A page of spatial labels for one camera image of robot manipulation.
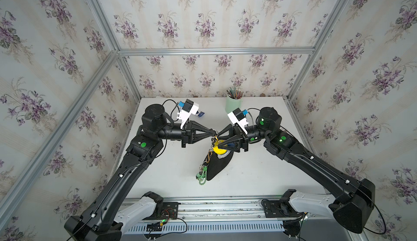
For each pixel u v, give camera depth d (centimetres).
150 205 60
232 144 53
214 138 54
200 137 54
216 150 60
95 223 36
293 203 61
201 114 108
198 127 53
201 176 66
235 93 105
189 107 49
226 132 58
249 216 73
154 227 71
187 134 49
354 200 38
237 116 51
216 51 96
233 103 104
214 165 65
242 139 52
